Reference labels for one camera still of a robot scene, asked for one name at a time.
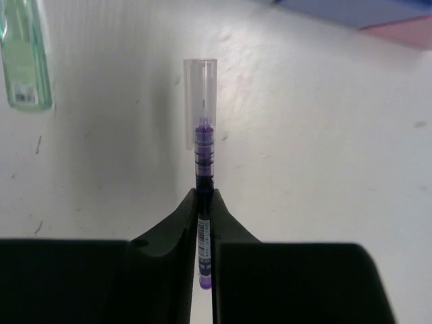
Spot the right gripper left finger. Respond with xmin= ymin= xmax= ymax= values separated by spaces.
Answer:
xmin=1 ymin=190 xmax=197 ymax=323

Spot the dark blue container bin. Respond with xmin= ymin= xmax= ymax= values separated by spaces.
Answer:
xmin=275 ymin=0 xmax=431 ymax=29

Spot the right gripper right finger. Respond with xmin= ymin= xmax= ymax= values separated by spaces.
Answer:
xmin=211 ymin=191 xmax=396 ymax=323

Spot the red container bin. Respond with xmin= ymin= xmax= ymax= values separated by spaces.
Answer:
xmin=360 ymin=14 xmax=431 ymax=51

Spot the purple pen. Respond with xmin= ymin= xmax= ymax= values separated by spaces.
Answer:
xmin=183 ymin=58 xmax=217 ymax=290

